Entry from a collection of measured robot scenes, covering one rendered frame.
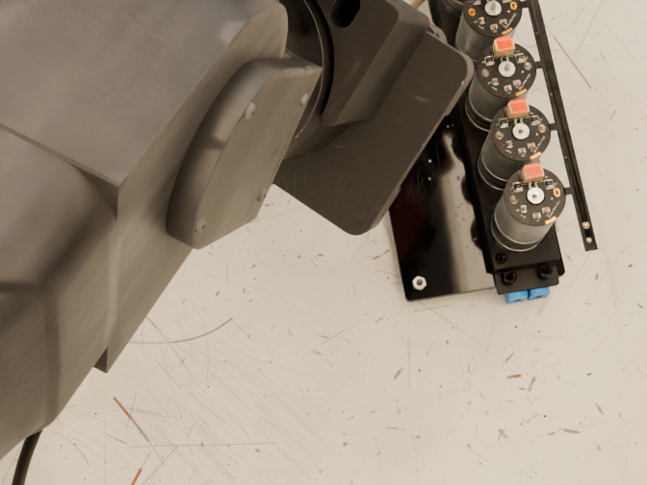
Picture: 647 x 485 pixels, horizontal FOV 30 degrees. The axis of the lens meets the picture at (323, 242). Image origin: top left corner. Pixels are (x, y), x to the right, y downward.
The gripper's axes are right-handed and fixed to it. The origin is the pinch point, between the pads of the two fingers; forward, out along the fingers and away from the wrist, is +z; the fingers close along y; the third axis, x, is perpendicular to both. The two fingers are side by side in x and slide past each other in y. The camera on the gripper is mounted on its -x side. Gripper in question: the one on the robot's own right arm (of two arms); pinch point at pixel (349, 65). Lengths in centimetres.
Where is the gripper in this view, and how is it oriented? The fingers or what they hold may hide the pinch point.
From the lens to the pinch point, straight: 46.4
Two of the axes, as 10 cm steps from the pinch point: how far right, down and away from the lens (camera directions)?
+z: 2.5, -1.4, 9.6
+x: -5.1, 8.2, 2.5
